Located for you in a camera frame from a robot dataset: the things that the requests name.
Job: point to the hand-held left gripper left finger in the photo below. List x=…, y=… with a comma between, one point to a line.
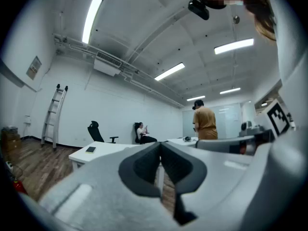
x=101, y=182

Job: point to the frosted glass partition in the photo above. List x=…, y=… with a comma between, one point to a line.
x=226, y=121

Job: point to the silver folding ladder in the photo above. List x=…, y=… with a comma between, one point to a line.
x=57, y=129

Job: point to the white power strip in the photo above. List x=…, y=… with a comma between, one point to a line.
x=9, y=165

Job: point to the white ceiling pipes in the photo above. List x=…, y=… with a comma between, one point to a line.
x=69, y=43

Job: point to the white ceiling air conditioner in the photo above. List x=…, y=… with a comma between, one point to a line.
x=106, y=67

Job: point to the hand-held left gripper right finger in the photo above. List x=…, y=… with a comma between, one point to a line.
x=216, y=177

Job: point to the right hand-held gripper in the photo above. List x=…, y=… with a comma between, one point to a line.
x=279, y=119

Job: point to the black smartphone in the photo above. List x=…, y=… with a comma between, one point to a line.
x=90, y=149

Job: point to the black head-mounted camera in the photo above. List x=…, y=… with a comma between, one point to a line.
x=198, y=9

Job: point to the stack of cardboard boxes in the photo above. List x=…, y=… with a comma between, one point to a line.
x=10, y=141

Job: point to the small white wall box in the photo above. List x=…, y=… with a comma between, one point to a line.
x=27, y=119

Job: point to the long ceiling light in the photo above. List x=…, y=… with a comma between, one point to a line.
x=229, y=90
x=169, y=71
x=234, y=46
x=92, y=19
x=195, y=98

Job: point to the white rectangular table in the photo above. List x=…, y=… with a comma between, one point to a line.
x=106, y=150
x=178, y=141

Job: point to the framed wall notice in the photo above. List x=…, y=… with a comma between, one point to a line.
x=33, y=68

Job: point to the red fire extinguisher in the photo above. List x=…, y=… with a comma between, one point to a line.
x=19, y=187

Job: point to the round ceiling fixture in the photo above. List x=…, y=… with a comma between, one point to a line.
x=236, y=19

